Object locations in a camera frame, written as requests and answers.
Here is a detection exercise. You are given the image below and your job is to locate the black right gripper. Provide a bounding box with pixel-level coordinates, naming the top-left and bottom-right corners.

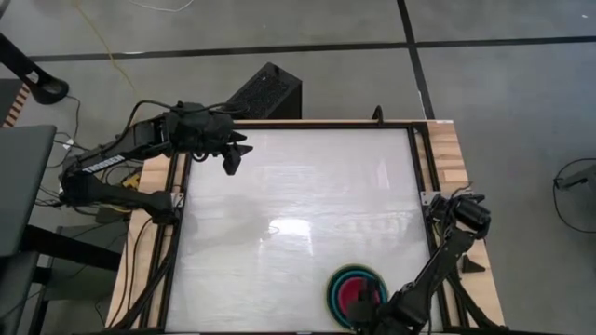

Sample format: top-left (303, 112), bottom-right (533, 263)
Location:
top-left (345, 279), bottom-right (407, 334)

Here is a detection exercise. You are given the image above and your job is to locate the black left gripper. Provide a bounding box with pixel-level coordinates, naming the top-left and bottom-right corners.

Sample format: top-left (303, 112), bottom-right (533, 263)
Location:
top-left (166, 102), bottom-right (254, 177)

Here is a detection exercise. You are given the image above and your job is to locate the small pink bowl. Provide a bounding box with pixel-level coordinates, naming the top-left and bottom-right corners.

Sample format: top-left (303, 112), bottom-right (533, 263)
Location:
top-left (338, 275), bottom-right (379, 315)

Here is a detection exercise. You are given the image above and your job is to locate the large lime green bowl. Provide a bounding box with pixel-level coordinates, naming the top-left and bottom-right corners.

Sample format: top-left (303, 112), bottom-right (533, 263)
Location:
top-left (326, 263), bottom-right (390, 328)

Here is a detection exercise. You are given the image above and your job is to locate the black computer tower case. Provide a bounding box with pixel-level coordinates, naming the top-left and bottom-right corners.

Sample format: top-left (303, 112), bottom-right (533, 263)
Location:
top-left (224, 61), bottom-right (304, 121)

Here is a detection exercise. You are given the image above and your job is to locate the white table mat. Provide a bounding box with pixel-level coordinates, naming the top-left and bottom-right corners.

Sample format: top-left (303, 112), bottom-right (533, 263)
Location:
top-left (165, 127), bottom-right (444, 333)

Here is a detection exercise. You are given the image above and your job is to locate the black curved stand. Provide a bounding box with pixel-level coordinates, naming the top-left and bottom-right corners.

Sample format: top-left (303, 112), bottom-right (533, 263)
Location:
top-left (0, 32), bottom-right (71, 106)

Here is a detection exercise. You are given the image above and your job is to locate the wooden slatted panel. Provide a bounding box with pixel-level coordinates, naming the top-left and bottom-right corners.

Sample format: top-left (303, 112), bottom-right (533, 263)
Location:
top-left (2, 82), bottom-right (32, 129)

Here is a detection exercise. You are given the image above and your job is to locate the grey floor device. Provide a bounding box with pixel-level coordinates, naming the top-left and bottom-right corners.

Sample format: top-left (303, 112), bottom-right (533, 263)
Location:
top-left (555, 163), bottom-right (596, 191)

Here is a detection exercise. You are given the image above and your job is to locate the black metal table frame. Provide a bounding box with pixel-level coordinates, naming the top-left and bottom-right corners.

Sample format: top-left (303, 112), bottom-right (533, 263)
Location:
top-left (111, 120), bottom-right (507, 335)

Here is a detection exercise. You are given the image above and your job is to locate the black triangular bracket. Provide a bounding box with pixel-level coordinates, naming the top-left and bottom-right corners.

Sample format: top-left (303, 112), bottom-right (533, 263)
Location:
top-left (461, 253), bottom-right (487, 275)

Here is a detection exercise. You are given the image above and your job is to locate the white cable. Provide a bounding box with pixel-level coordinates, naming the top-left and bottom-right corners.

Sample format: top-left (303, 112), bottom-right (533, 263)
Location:
top-left (126, 0), bottom-right (196, 14)

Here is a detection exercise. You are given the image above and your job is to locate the yellow cable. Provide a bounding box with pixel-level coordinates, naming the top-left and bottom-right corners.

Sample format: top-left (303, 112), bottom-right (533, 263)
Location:
top-left (73, 0), bottom-right (142, 188)

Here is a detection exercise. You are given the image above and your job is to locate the black cable bundle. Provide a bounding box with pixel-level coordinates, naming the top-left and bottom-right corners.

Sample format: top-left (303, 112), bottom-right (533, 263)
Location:
top-left (34, 94), bottom-right (145, 220)

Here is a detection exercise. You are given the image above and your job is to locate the black furniture frame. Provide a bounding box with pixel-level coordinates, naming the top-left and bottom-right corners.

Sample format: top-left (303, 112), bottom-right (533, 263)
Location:
top-left (0, 221), bottom-right (123, 335)

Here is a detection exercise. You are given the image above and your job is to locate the black looped floor cable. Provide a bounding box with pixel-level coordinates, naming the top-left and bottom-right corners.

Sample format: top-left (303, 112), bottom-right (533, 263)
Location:
top-left (552, 157), bottom-right (596, 235)

